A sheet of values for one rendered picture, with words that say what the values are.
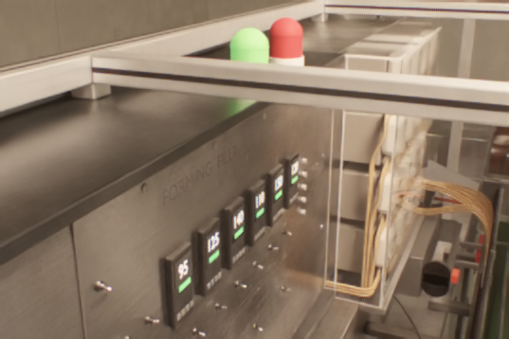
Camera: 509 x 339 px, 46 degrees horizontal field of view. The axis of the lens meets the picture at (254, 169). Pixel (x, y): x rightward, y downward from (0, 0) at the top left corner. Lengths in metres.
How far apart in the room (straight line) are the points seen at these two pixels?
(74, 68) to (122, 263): 0.30
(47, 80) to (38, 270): 0.32
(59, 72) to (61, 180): 0.26
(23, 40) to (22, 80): 3.67
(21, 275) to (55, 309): 0.06
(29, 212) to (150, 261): 0.21
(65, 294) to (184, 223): 0.21
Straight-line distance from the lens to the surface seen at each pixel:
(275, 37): 1.04
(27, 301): 0.55
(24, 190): 0.57
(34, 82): 0.78
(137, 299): 0.69
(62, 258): 0.57
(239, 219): 0.86
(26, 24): 4.46
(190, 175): 0.73
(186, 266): 0.74
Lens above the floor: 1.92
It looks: 20 degrees down
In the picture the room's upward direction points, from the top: straight up
